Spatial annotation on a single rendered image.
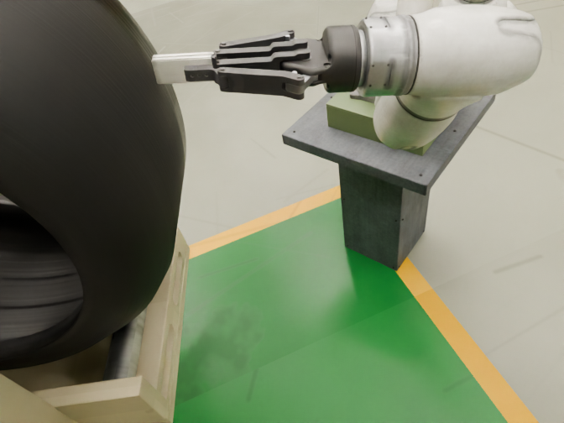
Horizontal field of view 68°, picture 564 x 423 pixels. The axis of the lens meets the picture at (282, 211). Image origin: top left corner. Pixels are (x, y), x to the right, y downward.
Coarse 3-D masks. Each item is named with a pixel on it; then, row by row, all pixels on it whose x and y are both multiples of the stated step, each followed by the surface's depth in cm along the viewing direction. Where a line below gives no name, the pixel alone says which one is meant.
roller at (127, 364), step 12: (144, 312) 68; (132, 324) 65; (120, 336) 64; (132, 336) 64; (120, 348) 62; (132, 348) 63; (108, 360) 62; (120, 360) 61; (132, 360) 62; (108, 372) 60; (120, 372) 60; (132, 372) 61
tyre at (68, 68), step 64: (0, 0) 34; (64, 0) 40; (0, 64) 32; (64, 64) 36; (128, 64) 45; (0, 128) 33; (64, 128) 36; (128, 128) 41; (0, 192) 36; (64, 192) 37; (128, 192) 42; (0, 256) 77; (64, 256) 79; (128, 256) 45; (0, 320) 69; (64, 320) 56; (128, 320) 58
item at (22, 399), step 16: (0, 384) 47; (16, 384) 49; (0, 400) 46; (16, 400) 48; (32, 400) 51; (0, 416) 46; (16, 416) 48; (32, 416) 51; (48, 416) 53; (64, 416) 56
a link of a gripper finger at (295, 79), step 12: (228, 72) 46; (240, 72) 46; (252, 72) 46; (264, 72) 46; (276, 72) 46; (288, 72) 46; (240, 84) 47; (252, 84) 46; (264, 84) 46; (276, 84) 46; (300, 84) 45; (288, 96) 46; (300, 96) 46
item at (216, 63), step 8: (216, 56) 47; (272, 56) 48; (280, 56) 47; (288, 56) 47; (296, 56) 47; (304, 56) 47; (216, 64) 47; (224, 64) 47; (232, 64) 47; (240, 64) 47; (248, 64) 47; (256, 64) 47; (264, 64) 48; (272, 64) 48
